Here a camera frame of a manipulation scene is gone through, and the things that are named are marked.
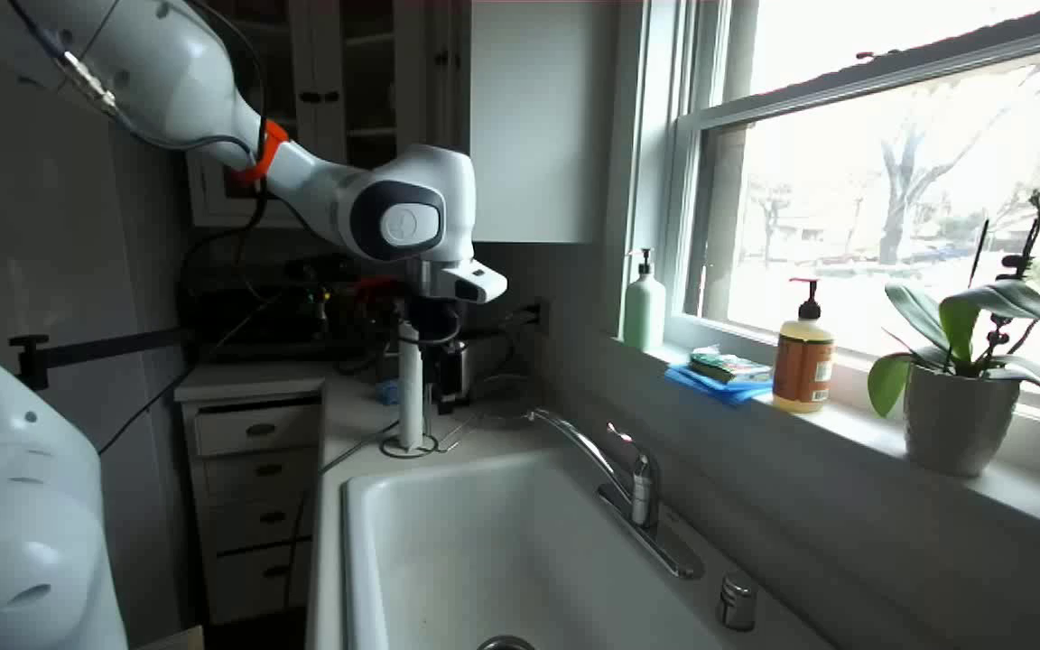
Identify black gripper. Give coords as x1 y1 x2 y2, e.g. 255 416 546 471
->
397 294 467 346

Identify chrome sink faucet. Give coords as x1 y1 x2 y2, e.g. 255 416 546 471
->
525 410 702 582

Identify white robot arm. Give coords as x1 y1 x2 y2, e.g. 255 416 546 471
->
5 0 507 306

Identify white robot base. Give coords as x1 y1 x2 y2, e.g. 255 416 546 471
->
0 368 131 650

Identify white drawer cabinet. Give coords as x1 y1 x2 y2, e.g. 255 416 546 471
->
173 366 322 626

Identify green soap pump bottle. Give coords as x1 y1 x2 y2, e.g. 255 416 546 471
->
625 248 666 350

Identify white ceramic sink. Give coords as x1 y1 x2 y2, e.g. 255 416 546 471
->
305 453 830 650

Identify white upper cabinet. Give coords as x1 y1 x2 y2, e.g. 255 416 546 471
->
470 0 617 247

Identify blue sponge on sill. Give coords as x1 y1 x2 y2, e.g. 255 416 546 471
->
666 346 772 405

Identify amber soap pump bottle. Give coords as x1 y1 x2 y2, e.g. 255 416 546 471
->
772 277 832 411

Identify chrome sink side knob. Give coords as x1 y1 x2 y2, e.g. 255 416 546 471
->
717 578 754 631

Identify potted orchid plant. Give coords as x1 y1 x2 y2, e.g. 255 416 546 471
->
861 189 1040 508

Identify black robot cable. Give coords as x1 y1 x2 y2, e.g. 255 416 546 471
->
95 177 278 458

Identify black wall mount bracket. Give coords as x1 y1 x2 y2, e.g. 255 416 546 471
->
9 329 191 392

